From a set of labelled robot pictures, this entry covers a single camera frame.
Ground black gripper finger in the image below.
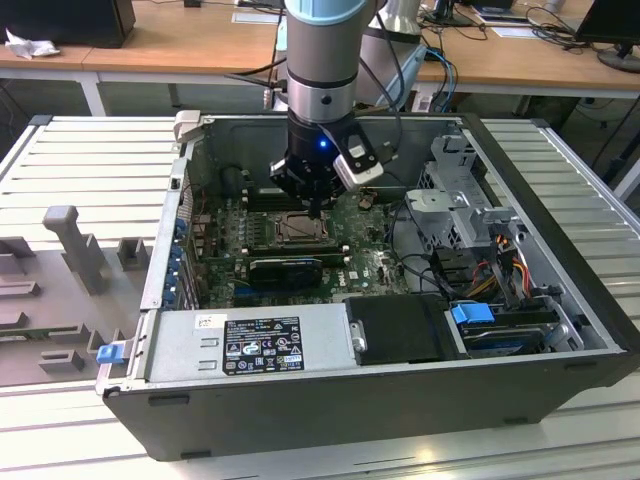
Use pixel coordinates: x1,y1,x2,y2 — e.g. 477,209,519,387
316,172,347,220
269,158,317,219

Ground metal socket cover frame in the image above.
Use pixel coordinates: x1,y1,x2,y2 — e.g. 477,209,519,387
273,210,335,246

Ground silver CPU green board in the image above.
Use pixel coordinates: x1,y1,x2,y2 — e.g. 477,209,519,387
285,218,321,239

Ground CPU socket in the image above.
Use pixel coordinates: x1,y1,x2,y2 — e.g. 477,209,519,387
272,208,336,247

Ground black drive bay cover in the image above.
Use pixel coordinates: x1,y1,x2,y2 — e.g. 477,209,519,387
343,293,454,366

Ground black cylinder part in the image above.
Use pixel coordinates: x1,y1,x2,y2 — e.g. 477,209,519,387
221,166,246,197

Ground black graphics card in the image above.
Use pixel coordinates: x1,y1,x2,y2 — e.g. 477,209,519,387
246,256,325,291

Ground green motherboard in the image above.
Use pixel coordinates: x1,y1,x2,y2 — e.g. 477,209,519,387
197,189,409,310

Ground grey metal drive cage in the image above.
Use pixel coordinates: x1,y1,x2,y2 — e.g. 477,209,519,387
403,130,531,254

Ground beige case latch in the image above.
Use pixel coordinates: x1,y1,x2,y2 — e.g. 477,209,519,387
172,109,202,147

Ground white paper sheet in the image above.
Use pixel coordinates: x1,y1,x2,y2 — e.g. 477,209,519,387
231,9,289,25

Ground wooden desk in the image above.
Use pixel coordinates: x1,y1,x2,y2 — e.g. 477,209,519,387
0,0,136,119
82,0,640,109

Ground black monitor stand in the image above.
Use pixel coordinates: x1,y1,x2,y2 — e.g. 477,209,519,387
430,0,475,27

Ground hard disk in blue carrier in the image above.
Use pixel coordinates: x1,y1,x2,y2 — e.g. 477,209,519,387
446,301,560,360

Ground grey power supply unit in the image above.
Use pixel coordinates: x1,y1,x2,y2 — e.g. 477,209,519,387
142,303,359,385

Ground printed paper sheets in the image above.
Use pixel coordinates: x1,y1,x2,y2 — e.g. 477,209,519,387
472,7,539,40

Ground black PC case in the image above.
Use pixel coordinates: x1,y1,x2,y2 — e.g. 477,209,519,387
94,109,640,464

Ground grey parts rack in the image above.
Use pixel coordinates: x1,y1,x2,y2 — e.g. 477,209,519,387
0,203,154,387

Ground black computer tower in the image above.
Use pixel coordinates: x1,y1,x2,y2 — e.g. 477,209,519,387
0,0,137,50

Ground crumpled white paper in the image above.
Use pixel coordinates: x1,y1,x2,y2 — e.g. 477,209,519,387
4,27,62,61

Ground green RAM stick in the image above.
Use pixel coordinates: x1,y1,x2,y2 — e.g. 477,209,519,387
0,327,51,344

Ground black monitor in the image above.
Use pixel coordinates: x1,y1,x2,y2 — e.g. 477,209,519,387
573,0,640,75

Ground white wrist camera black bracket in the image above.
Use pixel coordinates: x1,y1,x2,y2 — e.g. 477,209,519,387
331,124,387,192

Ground black round cable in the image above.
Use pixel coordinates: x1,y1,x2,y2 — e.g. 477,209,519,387
388,199,451,296

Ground thin red wire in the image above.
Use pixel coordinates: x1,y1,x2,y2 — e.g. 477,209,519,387
182,183,214,221

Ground light blue cable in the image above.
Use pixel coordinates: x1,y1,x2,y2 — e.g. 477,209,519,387
424,45,459,109

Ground black flat ribbon cable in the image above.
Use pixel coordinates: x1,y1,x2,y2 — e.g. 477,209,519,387
489,224,529,311

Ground yellow red power wires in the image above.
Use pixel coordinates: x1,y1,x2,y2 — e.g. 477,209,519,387
469,249,532,301

